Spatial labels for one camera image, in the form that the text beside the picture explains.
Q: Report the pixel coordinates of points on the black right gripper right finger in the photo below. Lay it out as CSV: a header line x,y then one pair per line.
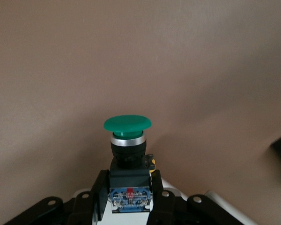
x,y
156,187

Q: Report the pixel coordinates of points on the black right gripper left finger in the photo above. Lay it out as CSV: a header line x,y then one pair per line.
x,y
101,192

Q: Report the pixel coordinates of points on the white plastic drawer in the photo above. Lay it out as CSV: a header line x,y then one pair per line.
x,y
126,219

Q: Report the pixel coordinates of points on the green mushroom push button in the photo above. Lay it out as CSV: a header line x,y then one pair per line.
x,y
127,124

